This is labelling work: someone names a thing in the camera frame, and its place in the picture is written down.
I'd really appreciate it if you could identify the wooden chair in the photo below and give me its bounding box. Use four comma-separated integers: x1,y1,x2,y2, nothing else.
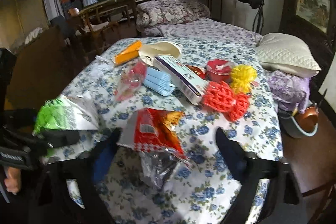
68,5,121,54

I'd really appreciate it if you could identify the folded floral comforter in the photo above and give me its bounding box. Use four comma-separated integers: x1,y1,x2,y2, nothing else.
136,0,211,29

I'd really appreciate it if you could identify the purple floral blanket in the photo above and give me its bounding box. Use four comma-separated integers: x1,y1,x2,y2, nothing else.
141,17,263,47

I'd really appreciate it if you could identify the yellow woven ball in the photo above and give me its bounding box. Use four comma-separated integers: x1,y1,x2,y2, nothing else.
230,65,257,94

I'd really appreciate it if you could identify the cream paper cup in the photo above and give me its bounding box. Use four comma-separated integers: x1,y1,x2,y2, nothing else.
138,41,182,66

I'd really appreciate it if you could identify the white quilted pillow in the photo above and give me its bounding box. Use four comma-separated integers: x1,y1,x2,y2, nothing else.
255,33,321,78

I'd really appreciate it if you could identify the person's left hand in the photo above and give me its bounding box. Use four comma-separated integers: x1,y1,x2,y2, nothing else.
5,166,21,194

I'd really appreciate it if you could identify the red woven bow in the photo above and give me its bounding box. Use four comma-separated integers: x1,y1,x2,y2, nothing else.
202,81,249,122

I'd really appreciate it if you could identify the purple floral cloth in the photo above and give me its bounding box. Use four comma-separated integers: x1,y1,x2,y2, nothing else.
264,70,310,114

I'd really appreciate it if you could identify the clear red snack wrapper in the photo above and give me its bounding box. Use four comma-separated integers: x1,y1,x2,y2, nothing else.
114,61,147,102

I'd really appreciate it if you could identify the orange cardboard box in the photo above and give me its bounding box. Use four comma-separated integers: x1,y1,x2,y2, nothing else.
112,40,142,66

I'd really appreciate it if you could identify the small red candy wrapper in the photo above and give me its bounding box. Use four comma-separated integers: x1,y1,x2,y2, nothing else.
186,65,206,79

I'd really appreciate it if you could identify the red snack bag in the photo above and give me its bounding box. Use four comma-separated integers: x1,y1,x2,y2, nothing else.
117,108,193,190

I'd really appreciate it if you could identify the green tissue pack wrapper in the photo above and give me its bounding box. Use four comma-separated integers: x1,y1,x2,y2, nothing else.
33,92,100,162

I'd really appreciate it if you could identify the white barcode box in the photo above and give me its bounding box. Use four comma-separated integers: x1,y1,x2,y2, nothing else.
153,55,208,105

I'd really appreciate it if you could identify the white plastic bag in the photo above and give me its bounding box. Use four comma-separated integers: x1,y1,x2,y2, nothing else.
90,55,114,75

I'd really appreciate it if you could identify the wooden desk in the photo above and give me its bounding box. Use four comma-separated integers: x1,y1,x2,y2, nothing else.
79,0,137,24

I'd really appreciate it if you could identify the red round container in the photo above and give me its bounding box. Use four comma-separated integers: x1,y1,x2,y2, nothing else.
206,59,235,83

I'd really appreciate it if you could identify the copper bowl in basin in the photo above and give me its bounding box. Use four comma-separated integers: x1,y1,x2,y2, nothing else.
278,104,319,139

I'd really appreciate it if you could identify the blue floral bedsheet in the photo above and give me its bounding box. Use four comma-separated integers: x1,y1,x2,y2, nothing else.
63,36,283,223

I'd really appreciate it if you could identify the framed landscape painting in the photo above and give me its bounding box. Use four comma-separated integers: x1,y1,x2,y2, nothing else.
279,0,335,52

